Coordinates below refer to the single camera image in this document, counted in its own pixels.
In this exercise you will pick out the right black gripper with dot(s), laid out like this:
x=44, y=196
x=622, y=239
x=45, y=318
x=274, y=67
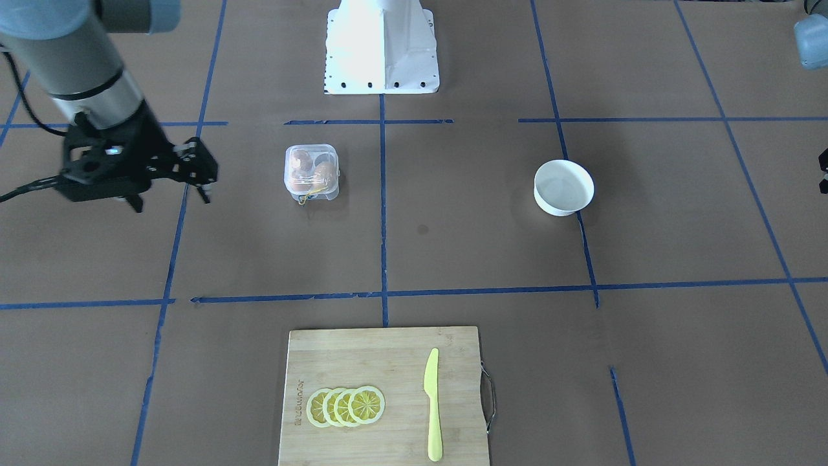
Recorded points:
x=147, y=144

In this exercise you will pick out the clear plastic egg box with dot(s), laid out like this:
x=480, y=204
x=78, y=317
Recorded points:
x=300, y=188

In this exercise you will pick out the brown egg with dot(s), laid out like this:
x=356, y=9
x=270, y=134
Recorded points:
x=325, y=177

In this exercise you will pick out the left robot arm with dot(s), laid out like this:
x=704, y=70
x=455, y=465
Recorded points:
x=811, y=36

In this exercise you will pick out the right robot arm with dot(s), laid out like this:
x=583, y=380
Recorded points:
x=67, y=48

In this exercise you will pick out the egg in box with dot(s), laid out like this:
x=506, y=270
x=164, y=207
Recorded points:
x=301, y=162

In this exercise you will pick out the lemon slices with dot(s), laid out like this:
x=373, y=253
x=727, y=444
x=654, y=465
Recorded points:
x=343, y=407

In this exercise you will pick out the wooden cutting board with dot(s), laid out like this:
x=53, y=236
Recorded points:
x=392, y=359

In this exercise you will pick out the yellow plastic knife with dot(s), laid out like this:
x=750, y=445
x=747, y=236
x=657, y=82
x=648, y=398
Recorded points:
x=434, y=442

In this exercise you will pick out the white ceramic bowl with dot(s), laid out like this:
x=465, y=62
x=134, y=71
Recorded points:
x=562, y=187

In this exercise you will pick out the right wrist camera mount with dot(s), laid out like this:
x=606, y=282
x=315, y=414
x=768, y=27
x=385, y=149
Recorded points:
x=103, y=163

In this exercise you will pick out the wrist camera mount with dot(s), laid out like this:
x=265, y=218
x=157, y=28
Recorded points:
x=103, y=163
x=823, y=163

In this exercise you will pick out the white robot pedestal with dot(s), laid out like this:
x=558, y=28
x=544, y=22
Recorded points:
x=381, y=47

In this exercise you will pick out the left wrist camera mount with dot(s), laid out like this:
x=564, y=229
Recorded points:
x=823, y=163

